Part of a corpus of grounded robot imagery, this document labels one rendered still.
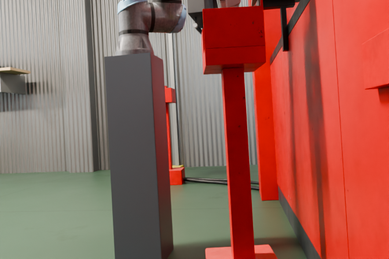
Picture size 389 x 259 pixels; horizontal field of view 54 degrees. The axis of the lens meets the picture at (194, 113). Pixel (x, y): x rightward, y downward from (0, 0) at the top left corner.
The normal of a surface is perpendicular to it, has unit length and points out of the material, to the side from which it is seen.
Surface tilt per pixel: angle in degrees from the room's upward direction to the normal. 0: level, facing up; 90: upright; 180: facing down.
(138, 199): 90
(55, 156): 90
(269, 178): 90
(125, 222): 90
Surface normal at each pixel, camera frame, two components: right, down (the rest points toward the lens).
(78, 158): -0.18, -0.01
